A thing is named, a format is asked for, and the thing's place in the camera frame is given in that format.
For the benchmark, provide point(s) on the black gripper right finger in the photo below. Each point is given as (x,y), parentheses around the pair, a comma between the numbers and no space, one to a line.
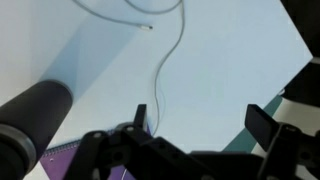
(283,146)

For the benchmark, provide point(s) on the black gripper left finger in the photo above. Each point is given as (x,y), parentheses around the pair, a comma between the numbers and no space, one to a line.
(100,146)

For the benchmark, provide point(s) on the white chair teal seat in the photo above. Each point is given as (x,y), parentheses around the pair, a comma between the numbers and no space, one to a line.
(300,115)

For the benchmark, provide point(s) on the purple spiral notebook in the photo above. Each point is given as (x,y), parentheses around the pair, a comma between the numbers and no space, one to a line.
(60,163)

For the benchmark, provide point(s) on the black water bottle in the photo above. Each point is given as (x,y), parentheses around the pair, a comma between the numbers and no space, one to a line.
(33,113)

